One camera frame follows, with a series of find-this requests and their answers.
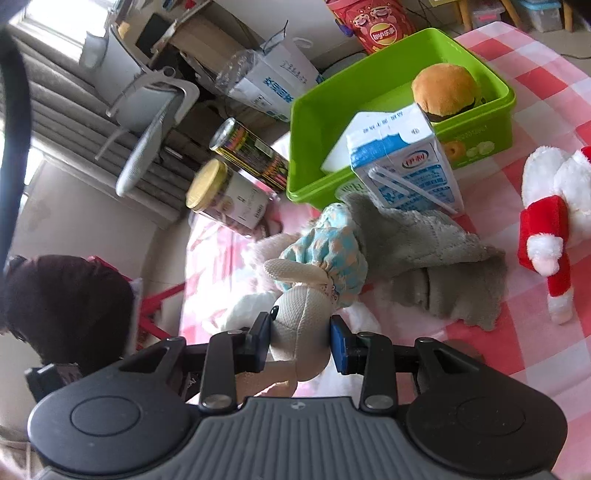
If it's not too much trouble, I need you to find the beige plush doll blue dress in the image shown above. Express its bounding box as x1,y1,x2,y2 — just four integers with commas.
222,203,369,400

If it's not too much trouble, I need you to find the grey fuzzy cloth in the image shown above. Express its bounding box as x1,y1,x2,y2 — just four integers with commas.
342,193,508,331

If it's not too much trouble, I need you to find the white plush santa toy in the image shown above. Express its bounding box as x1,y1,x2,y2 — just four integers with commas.
518,146,590,324

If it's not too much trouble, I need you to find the plush hamburger toy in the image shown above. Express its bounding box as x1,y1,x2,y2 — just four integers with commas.
411,63,480,122

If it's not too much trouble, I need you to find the gold lid cookie jar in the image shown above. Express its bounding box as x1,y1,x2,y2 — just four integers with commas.
185,159,270,236

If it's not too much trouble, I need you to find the green plastic bin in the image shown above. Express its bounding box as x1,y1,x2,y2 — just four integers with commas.
287,28,516,209

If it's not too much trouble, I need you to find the white blue milk carton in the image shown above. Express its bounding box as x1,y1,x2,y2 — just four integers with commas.
346,103,464,216

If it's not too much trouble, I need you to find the black yellow tin can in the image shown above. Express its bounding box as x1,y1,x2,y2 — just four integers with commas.
209,118,288,193

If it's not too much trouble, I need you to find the grey office chair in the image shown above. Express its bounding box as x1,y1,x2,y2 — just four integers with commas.
79,26,200,197

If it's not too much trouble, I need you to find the wooden desk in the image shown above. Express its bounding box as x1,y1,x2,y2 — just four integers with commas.
115,0,270,93

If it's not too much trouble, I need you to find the pink checkered tablecloth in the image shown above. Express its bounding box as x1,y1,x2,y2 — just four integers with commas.
178,20,591,480

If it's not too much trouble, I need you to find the red chips bucket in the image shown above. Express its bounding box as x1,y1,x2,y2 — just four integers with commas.
325,0,416,54

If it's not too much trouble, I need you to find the clear storage box pink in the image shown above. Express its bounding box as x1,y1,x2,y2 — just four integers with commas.
470,0,506,28

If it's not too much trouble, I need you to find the clear storage box blue lid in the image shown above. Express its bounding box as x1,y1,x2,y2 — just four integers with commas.
516,0,563,33

